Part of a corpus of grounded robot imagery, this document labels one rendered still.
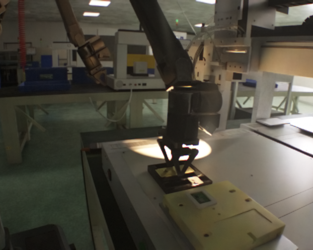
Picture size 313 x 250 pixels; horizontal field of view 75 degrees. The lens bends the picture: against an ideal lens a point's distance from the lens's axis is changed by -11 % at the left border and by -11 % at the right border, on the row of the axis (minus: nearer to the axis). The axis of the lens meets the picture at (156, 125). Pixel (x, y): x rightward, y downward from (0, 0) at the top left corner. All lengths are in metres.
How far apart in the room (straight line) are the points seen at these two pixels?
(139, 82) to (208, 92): 2.15
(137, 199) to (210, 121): 0.25
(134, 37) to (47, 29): 9.65
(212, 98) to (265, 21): 0.33
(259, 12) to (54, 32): 11.55
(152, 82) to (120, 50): 0.53
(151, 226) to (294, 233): 0.27
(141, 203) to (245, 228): 0.21
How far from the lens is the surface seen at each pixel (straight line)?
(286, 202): 0.58
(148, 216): 0.46
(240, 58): 0.63
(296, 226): 0.51
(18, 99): 2.54
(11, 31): 12.27
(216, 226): 0.39
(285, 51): 0.68
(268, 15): 0.77
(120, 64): 2.62
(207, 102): 0.53
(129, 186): 0.54
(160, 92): 2.73
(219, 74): 0.67
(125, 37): 2.60
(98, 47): 1.12
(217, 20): 0.72
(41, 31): 12.08
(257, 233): 0.40
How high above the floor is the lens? 1.14
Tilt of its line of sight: 17 degrees down
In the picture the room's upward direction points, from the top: 3 degrees clockwise
